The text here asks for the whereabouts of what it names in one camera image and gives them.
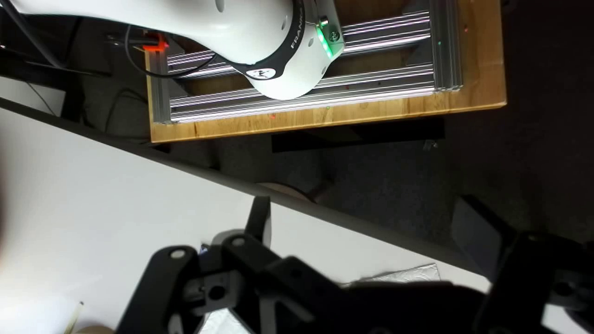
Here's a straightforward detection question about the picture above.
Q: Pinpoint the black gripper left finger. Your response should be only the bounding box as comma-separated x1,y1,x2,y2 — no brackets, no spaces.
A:
117,195,349,334

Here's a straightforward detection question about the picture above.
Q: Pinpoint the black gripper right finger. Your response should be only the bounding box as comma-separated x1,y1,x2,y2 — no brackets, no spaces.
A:
452,195,594,334

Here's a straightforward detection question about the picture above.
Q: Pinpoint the orange clamp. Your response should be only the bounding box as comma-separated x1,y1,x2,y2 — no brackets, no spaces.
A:
140,32,171,58

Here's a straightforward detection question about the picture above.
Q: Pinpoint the long aluminium extrusion rail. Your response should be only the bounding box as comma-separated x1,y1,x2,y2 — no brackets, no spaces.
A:
166,10,435,82
168,63,439,125

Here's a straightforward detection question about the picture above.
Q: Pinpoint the black cable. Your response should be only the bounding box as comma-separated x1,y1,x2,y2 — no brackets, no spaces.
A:
121,24,219,80

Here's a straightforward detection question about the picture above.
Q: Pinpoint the short aluminium extrusion rail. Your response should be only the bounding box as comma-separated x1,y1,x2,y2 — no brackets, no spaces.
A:
427,0,466,95

